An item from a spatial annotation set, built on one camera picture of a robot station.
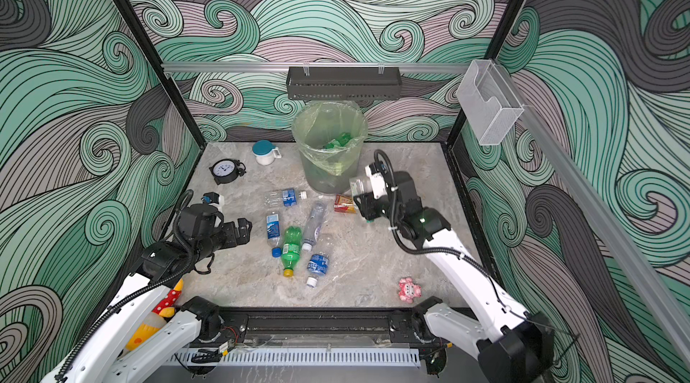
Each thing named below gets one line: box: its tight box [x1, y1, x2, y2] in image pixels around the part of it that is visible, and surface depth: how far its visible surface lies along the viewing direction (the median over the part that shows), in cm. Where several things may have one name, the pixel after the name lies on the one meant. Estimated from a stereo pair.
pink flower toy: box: [398, 276, 423, 304], surface depth 79 cm
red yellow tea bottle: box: [334, 193, 357, 214], surface depth 97 cm
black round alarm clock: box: [208, 158, 248, 187], surface depth 109 cm
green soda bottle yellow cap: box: [281, 225, 303, 277], surface depth 85 cm
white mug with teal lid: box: [251, 139, 282, 167], surface depth 113 cm
